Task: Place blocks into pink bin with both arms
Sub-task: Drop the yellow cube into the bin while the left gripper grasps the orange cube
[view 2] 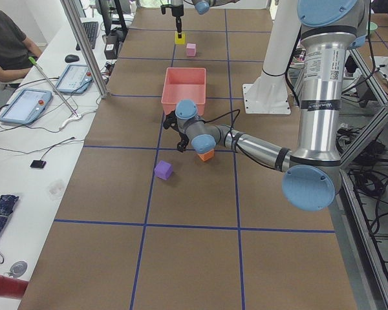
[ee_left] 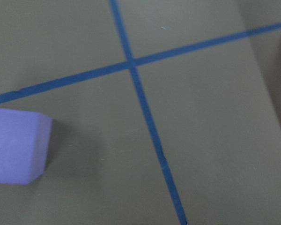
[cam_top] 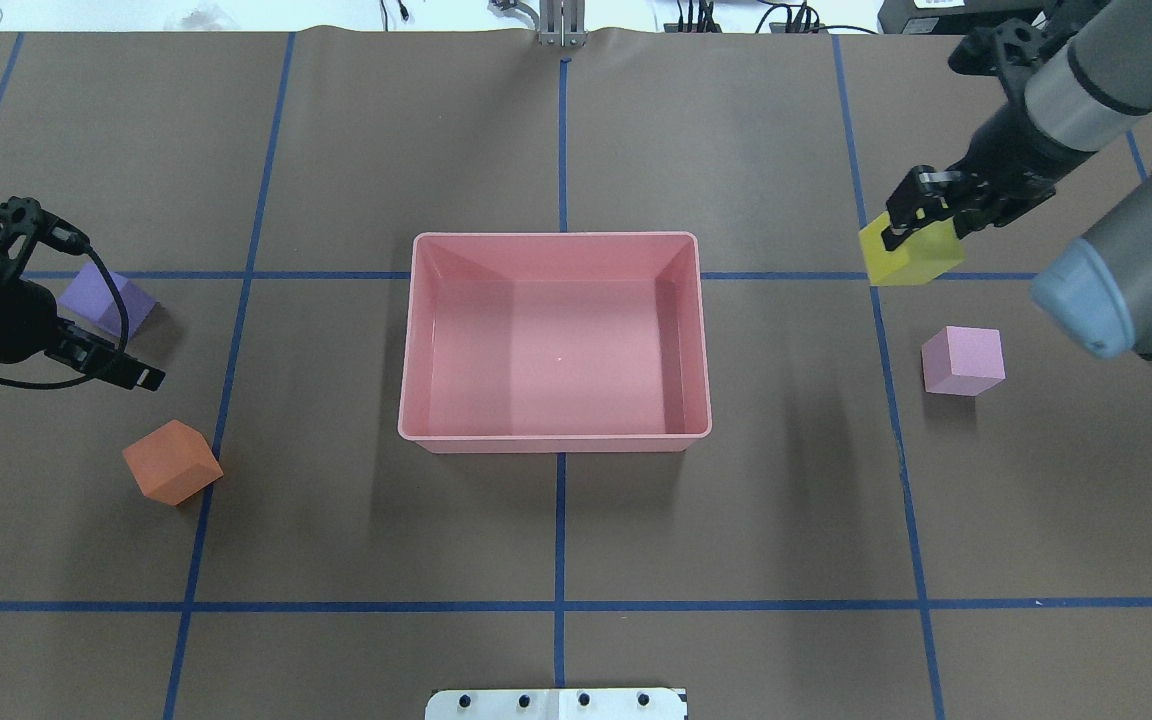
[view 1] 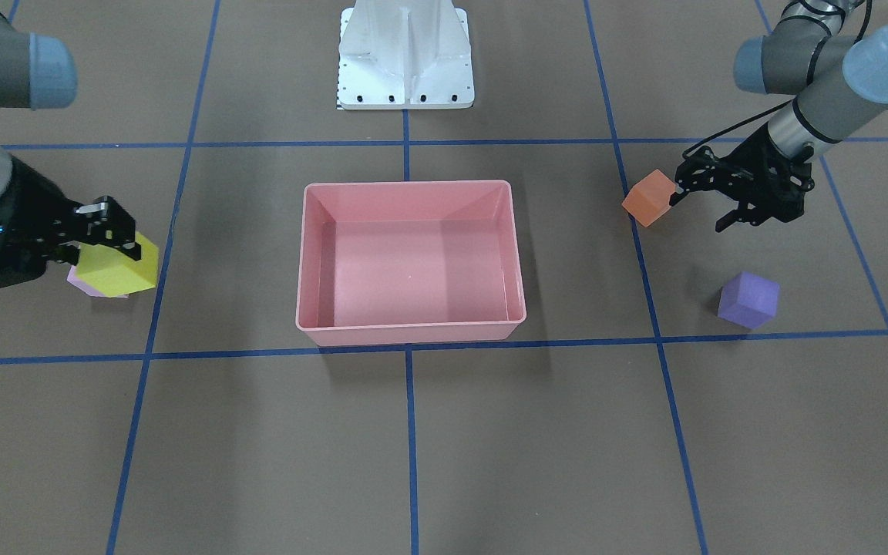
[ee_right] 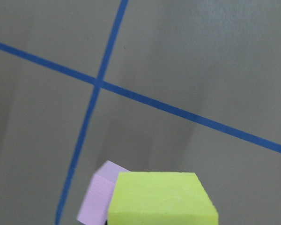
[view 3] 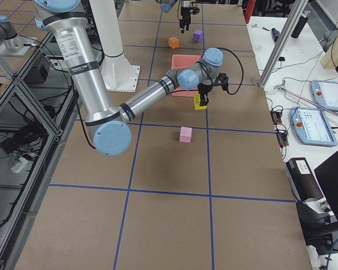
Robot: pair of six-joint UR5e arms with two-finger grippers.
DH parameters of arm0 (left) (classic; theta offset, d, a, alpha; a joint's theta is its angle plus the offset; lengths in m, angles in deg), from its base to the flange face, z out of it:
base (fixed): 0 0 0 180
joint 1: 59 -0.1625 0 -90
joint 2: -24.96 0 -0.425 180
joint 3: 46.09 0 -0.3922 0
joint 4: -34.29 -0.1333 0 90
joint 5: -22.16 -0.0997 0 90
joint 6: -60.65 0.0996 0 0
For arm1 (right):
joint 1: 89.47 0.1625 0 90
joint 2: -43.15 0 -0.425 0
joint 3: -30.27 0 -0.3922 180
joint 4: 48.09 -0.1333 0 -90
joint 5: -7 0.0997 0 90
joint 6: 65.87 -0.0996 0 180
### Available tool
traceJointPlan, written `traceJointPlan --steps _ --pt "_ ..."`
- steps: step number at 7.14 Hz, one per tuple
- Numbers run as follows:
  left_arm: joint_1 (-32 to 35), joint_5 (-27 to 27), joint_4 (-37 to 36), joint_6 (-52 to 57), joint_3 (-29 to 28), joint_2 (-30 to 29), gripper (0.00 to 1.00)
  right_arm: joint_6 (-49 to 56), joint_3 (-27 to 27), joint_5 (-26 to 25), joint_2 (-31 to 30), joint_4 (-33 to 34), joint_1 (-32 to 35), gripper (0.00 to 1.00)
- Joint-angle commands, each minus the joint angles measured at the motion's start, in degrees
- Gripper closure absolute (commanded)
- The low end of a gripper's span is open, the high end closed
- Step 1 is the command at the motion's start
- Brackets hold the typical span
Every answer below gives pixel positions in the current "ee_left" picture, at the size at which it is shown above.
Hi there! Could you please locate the purple cube block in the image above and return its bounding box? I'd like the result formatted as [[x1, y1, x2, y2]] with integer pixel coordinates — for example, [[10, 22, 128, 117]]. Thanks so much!
[[0, 108, 52, 185]]

